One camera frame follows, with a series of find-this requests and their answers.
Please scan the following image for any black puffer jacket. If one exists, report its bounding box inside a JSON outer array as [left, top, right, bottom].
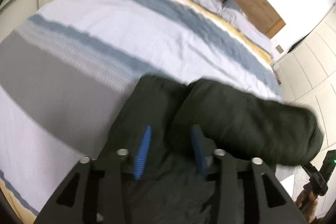
[[101, 76, 323, 223]]

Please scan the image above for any right hand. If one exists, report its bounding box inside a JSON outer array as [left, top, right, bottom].
[[295, 183, 318, 223]]

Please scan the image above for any white wardrobe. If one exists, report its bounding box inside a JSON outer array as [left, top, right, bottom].
[[274, 6, 336, 149]]

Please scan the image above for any striped duvet cover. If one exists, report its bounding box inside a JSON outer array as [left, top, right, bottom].
[[1, 0, 282, 223]]

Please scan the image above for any right grey blue pillow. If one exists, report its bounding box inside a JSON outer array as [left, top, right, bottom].
[[220, 0, 272, 55]]

